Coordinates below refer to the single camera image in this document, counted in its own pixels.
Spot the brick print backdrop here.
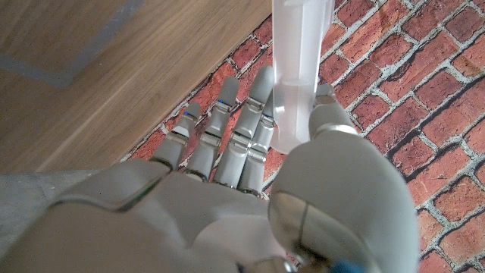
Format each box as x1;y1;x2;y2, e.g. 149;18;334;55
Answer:
120;0;485;273

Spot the large clear plastic syringe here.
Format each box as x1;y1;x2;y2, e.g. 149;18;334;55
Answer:
269;0;336;155

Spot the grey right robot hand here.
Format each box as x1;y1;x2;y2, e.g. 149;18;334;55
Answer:
0;64;421;273

